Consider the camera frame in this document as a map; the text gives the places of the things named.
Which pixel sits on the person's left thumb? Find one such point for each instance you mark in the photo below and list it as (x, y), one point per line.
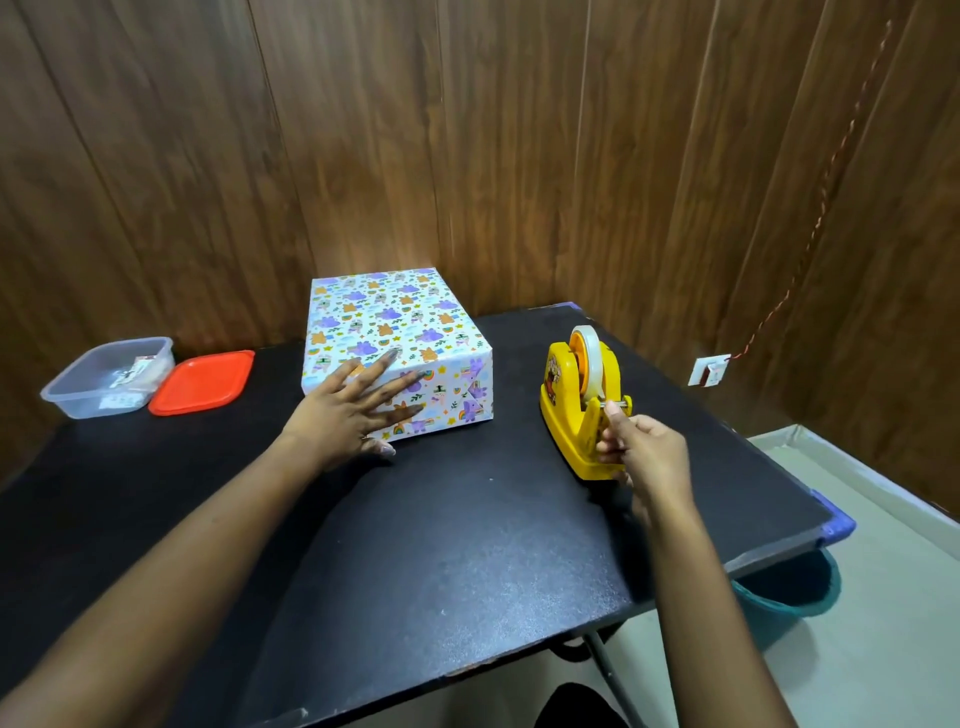
(379, 445)

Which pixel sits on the white paper tags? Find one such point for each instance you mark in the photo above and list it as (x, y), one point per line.
(135, 371)

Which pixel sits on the person's left little finger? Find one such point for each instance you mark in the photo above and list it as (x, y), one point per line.
(347, 372)

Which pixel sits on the yellow tape dispenser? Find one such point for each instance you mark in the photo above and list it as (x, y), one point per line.
(566, 420)

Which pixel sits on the clear plastic container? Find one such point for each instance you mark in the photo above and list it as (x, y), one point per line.
(82, 382)

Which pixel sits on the blue table corner cap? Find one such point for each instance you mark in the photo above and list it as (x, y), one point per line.
(838, 521)

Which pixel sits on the orange plastic lid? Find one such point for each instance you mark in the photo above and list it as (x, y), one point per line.
(202, 381)

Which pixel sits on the person's black trousers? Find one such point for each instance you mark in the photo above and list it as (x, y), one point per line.
(574, 709)

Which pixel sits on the grey metal table leg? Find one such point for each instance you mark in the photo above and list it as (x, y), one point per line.
(609, 679)

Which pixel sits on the person's right fingers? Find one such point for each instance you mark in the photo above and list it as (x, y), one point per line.
(616, 442)

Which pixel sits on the person's right hand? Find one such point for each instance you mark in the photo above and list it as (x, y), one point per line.
(660, 465)

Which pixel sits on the person's left middle finger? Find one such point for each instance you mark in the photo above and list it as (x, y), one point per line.
(401, 385)

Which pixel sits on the person's left hand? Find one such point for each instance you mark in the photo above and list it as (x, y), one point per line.
(330, 424)

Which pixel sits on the person's right forearm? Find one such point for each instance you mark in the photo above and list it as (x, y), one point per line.
(705, 622)

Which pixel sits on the white wall socket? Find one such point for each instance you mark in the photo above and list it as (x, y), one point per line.
(709, 371)

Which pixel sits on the gift box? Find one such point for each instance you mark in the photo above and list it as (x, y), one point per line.
(397, 322)

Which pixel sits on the person's left forearm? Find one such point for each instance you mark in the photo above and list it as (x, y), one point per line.
(150, 585)

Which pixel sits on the clear adhesive tape roll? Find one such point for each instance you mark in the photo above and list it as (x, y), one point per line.
(592, 360)

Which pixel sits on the teal plastic bucket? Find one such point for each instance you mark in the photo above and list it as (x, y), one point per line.
(787, 592)

